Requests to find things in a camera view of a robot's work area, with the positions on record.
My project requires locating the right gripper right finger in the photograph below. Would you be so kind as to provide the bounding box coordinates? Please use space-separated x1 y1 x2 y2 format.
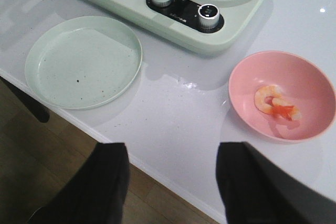
216 142 335 223

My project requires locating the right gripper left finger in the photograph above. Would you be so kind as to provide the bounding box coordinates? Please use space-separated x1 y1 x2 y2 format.
28 143 130 223

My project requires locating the pink bowl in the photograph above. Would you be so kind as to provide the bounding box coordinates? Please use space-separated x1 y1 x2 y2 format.
228 51 335 142

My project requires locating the green breakfast maker base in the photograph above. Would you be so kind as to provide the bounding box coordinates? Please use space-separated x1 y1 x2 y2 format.
88 0 263 55

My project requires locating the pale green round plate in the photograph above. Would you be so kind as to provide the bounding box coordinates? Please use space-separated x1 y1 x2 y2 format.
25 16 142 110

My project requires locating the right silver control knob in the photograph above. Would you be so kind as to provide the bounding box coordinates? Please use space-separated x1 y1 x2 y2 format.
198 4 220 30

